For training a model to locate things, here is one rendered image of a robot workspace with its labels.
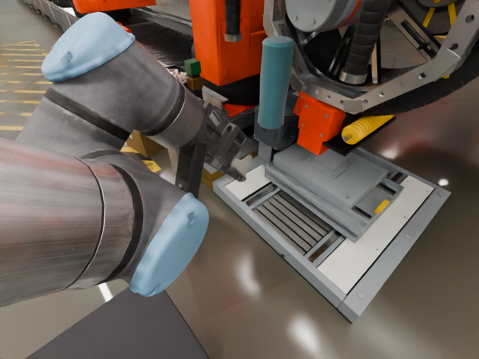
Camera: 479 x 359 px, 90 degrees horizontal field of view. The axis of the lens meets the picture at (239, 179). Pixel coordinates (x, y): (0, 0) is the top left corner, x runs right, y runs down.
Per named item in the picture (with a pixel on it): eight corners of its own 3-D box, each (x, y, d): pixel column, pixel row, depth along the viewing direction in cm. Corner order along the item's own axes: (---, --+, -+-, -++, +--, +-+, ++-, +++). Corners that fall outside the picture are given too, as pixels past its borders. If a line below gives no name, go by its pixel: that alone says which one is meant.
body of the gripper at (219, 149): (253, 142, 45) (216, 104, 35) (227, 180, 45) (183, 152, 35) (227, 129, 49) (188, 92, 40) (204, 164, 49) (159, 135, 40)
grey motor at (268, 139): (323, 146, 141) (340, 87, 117) (273, 178, 121) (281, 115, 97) (299, 133, 151) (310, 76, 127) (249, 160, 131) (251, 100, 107)
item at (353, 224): (395, 199, 111) (405, 185, 104) (353, 244, 94) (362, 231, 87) (308, 149, 138) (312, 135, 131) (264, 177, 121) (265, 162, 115)
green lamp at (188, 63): (202, 73, 79) (200, 60, 77) (192, 76, 78) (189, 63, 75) (195, 70, 82) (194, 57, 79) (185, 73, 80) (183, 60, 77)
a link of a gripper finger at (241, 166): (265, 167, 53) (245, 148, 45) (250, 189, 53) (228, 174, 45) (255, 161, 54) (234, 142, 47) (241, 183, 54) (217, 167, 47)
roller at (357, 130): (395, 118, 85) (403, 103, 81) (351, 151, 72) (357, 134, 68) (380, 112, 89) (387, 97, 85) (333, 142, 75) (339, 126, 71)
